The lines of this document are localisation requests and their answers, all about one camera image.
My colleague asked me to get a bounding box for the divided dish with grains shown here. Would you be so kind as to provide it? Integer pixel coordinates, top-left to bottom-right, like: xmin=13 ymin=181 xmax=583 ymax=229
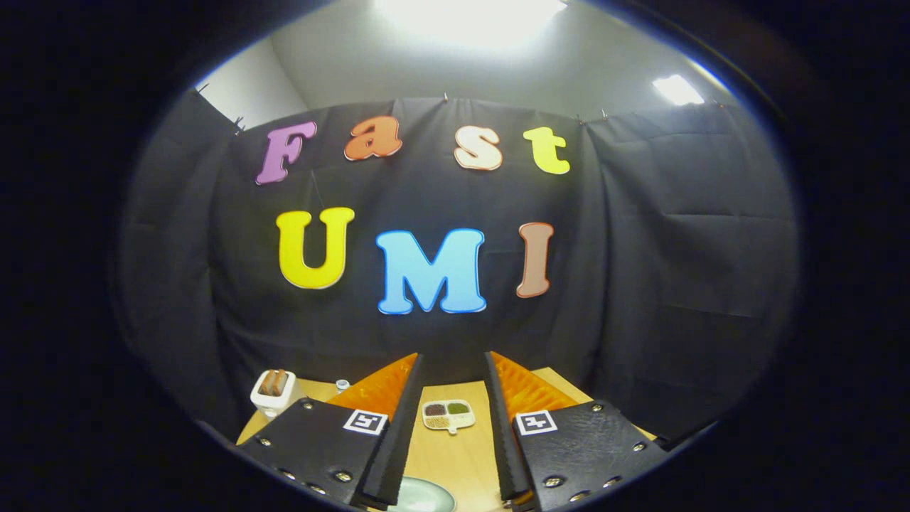
xmin=422 ymin=400 xmax=476 ymax=435

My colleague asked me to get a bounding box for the white toaster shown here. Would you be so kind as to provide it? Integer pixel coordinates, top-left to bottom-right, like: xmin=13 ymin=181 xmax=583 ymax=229
xmin=250 ymin=369 xmax=306 ymax=419

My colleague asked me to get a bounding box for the large ceiling light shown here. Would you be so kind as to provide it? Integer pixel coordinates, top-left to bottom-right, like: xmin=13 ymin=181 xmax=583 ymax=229
xmin=373 ymin=0 xmax=569 ymax=50

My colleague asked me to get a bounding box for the small ceiling light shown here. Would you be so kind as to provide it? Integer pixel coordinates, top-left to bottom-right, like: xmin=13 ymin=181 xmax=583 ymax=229
xmin=653 ymin=74 xmax=706 ymax=107

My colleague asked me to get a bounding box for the pale green plate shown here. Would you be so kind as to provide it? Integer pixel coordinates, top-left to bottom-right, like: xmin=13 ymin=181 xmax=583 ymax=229
xmin=387 ymin=476 xmax=457 ymax=512

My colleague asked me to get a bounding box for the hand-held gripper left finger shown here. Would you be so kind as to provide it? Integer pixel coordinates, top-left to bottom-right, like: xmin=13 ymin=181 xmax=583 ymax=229
xmin=237 ymin=353 xmax=425 ymax=511

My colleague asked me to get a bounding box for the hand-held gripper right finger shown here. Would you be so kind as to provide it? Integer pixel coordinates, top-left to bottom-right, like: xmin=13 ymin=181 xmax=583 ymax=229
xmin=485 ymin=351 xmax=670 ymax=512

